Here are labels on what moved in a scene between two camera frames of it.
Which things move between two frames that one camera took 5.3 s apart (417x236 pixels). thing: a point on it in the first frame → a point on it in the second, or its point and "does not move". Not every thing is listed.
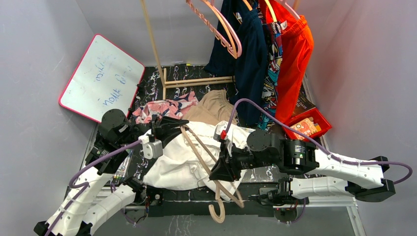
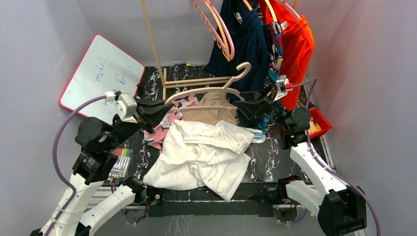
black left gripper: x=166 y=127 → x=149 y=112
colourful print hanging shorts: x=274 y=34 does not move
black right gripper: x=221 y=169 → x=257 y=101
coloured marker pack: x=122 y=170 does not move
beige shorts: x=213 y=106 does not move
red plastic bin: x=318 y=118 does not move
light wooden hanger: x=219 y=189 → x=225 y=88
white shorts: x=190 y=152 does not move
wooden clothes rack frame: x=171 y=84 does not move
